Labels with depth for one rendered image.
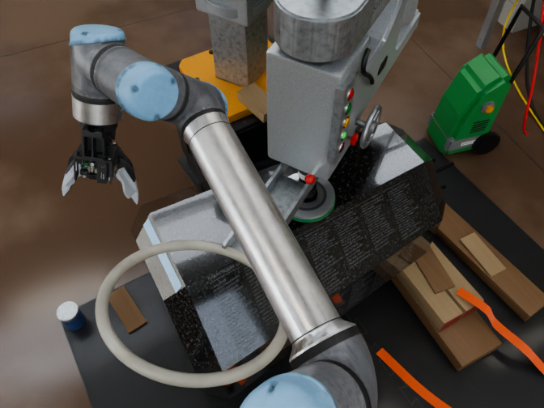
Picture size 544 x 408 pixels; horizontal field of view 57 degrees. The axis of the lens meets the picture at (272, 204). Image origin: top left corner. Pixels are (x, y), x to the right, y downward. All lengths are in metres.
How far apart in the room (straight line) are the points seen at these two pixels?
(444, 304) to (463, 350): 0.22
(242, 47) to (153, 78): 1.51
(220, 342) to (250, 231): 1.07
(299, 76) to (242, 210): 0.62
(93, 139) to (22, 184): 2.44
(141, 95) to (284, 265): 0.34
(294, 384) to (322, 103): 0.90
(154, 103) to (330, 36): 0.53
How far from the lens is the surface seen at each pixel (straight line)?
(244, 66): 2.37
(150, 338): 2.61
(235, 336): 1.85
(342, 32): 1.25
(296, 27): 1.23
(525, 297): 2.85
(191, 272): 1.77
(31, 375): 2.75
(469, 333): 2.64
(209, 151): 0.87
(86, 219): 3.09
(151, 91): 0.83
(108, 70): 0.87
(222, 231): 1.84
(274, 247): 0.78
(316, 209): 1.83
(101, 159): 1.00
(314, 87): 1.35
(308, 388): 0.62
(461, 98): 3.16
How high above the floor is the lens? 2.39
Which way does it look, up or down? 54 degrees down
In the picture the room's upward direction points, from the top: straight up
